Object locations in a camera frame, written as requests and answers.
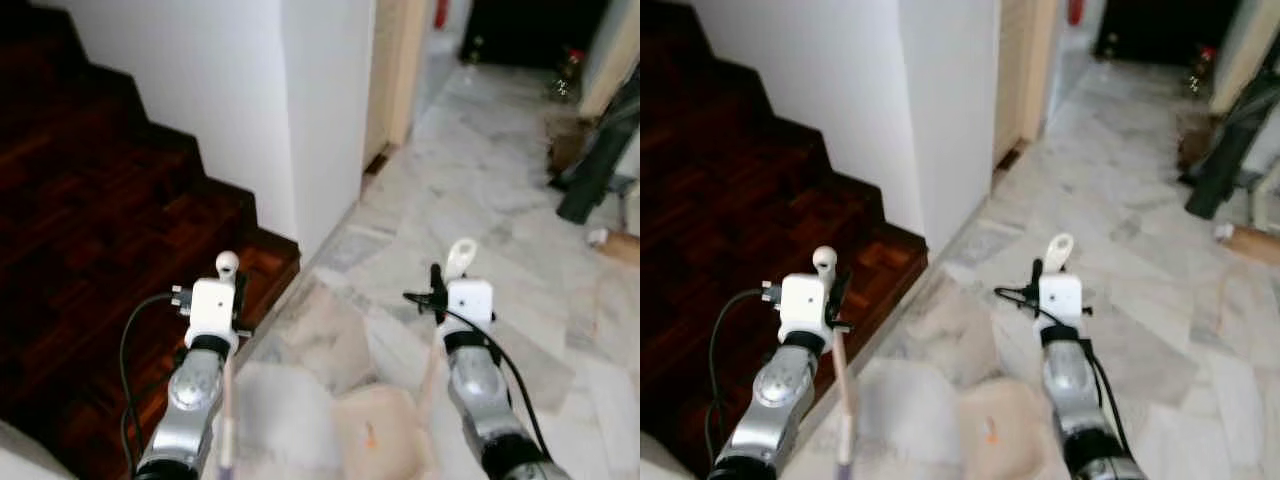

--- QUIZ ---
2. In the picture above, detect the beige long-handled dustpan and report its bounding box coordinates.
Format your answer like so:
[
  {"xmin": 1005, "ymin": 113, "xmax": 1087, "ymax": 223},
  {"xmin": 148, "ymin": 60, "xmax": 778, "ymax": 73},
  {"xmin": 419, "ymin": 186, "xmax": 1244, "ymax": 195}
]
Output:
[
  {"xmin": 958, "ymin": 232, "xmax": 1077, "ymax": 480},
  {"xmin": 334, "ymin": 237, "xmax": 479, "ymax": 480}
]

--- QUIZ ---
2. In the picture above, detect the dark wooden staircase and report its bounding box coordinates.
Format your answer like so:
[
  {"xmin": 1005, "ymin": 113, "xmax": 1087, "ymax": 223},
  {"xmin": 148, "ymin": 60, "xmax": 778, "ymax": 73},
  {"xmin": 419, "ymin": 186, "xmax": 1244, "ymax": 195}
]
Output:
[
  {"xmin": 0, "ymin": 0, "xmax": 302, "ymax": 477},
  {"xmin": 640, "ymin": 0, "xmax": 930, "ymax": 477}
]

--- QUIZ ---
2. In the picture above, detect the brown cardboard tube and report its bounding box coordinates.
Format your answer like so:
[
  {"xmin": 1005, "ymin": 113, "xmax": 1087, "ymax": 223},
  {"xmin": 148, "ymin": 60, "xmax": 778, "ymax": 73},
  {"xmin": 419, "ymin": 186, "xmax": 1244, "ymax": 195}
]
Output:
[
  {"xmin": 1214, "ymin": 221, "xmax": 1280, "ymax": 268},
  {"xmin": 587, "ymin": 227, "xmax": 641, "ymax": 268}
]

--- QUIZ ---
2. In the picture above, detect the dark green slanted stand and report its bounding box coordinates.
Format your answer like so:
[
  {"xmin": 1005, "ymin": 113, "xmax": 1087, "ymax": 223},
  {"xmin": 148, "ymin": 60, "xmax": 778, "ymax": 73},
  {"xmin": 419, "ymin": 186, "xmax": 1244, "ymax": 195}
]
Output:
[
  {"xmin": 1184, "ymin": 58, "xmax": 1280, "ymax": 222},
  {"xmin": 554, "ymin": 68, "xmax": 641, "ymax": 227}
]

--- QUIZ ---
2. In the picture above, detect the glass bottle red cap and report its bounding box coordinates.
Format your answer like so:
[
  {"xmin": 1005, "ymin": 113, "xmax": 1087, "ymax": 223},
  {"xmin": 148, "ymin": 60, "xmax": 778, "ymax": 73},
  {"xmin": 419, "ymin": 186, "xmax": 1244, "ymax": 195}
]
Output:
[
  {"xmin": 554, "ymin": 44, "xmax": 587, "ymax": 102},
  {"xmin": 1187, "ymin": 43, "xmax": 1217, "ymax": 97}
]

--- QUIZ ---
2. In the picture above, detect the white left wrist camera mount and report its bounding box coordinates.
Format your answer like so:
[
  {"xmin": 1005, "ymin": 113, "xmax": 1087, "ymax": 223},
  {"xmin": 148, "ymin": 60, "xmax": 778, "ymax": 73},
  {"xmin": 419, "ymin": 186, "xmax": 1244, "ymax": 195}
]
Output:
[
  {"xmin": 779, "ymin": 272, "xmax": 834, "ymax": 347},
  {"xmin": 187, "ymin": 279, "xmax": 237, "ymax": 348}
]

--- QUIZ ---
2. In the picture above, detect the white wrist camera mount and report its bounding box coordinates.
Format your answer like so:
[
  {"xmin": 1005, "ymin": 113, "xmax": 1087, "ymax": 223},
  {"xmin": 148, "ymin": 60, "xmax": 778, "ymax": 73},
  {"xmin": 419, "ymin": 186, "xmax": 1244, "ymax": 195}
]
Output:
[
  {"xmin": 446, "ymin": 279, "xmax": 495, "ymax": 333},
  {"xmin": 187, "ymin": 279, "xmax": 237, "ymax": 348},
  {"xmin": 1039, "ymin": 274, "xmax": 1085, "ymax": 330},
  {"xmin": 779, "ymin": 272, "xmax": 834, "ymax": 347}
]

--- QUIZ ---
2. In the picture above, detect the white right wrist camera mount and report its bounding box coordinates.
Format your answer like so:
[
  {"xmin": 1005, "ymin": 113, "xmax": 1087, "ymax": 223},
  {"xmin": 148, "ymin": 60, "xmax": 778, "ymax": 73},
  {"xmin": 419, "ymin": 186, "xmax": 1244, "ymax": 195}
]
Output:
[
  {"xmin": 1039, "ymin": 274, "xmax": 1085, "ymax": 330},
  {"xmin": 446, "ymin": 279, "xmax": 495, "ymax": 333}
]

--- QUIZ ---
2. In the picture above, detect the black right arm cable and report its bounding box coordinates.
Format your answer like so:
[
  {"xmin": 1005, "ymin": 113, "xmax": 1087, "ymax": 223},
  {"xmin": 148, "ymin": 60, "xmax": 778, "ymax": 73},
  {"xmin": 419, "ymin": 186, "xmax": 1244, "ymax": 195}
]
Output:
[
  {"xmin": 1072, "ymin": 335, "xmax": 1133, "ymax": 459},
  {"xmin": 443, "ymin": 308, "xmax": 553, "ymax": 463}
]

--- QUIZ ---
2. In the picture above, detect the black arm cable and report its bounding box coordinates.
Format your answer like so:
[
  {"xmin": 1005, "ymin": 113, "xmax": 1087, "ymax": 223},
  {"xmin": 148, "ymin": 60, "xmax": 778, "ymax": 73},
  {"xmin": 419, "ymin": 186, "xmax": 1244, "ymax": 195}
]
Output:
[
  {"xmin": 443, "ymin": 308, "xmax": 553, "ymax": 463},
  {"xmin": 1072, "ymin": 335, "xmax": 1133, "ymax": 459},
  {"xmin": 117, "ymin": 284, "xmax": 194, "ymax": 473},
  {"xmin": 704, "ymin": 282, "xmax": 787, "ymax": 468}
]

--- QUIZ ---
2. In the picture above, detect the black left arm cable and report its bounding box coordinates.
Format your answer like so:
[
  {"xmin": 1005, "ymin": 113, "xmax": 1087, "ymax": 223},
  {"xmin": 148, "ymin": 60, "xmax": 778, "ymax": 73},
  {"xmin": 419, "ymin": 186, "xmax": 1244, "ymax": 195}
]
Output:
[
  {"xmin": 117, "ymin": 284, "xmax": 194, "ymax": 473},
  {"xmin": 704, "ymin": 282, "xmax": 787, "ymax": 468}
]

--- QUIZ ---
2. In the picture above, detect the light wooden door frame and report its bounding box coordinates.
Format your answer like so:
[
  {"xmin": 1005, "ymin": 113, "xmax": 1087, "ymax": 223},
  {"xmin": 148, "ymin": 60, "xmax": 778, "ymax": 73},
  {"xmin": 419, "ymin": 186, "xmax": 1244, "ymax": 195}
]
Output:
[
  {"xmin": 992, "ymin": 0, "xmax": 1057, "ymax": 168},
  {"xmin": 361, "ymin": 0, "xmax": 432, "ymax": 168}
]

